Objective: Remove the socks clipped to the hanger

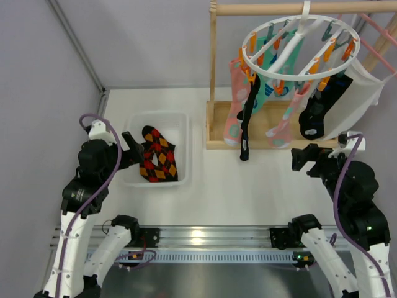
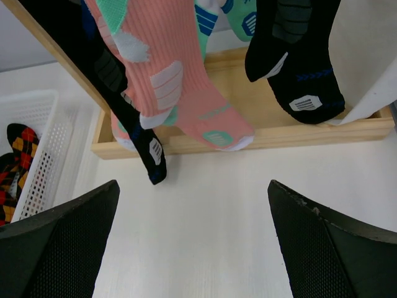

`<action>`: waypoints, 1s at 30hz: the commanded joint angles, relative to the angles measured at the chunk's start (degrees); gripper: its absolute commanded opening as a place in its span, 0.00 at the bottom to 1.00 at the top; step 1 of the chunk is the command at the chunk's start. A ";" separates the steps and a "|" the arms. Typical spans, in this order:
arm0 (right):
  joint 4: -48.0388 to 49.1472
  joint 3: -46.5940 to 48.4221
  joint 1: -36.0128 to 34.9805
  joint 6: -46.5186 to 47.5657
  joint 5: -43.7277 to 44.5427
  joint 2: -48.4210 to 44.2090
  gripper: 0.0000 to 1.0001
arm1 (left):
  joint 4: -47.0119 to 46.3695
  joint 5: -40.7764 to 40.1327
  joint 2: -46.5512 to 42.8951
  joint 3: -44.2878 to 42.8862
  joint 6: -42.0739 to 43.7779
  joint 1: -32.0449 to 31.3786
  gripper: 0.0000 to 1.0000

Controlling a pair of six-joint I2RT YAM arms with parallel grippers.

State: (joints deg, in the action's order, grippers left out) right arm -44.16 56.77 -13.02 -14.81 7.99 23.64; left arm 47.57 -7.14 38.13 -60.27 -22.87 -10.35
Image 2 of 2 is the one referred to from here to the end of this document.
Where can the white plastic basket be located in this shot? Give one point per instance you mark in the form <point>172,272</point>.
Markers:
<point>39,110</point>

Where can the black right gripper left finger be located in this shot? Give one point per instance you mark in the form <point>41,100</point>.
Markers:
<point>58,252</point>

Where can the black sock with blue trim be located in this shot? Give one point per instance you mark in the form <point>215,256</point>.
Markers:
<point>83,36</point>

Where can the wooden hanger rack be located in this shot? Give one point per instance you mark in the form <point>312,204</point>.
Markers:
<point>255,101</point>

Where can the mint green sock blue stripes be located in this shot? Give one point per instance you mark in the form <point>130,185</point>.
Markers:
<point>206,16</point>

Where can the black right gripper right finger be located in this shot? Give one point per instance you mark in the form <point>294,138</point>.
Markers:
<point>329,254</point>

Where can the pink sock with green patches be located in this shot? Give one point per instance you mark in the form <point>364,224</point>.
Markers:
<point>157,42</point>

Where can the argyle red orange black sock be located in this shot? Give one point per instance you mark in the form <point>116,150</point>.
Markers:
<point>15,167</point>

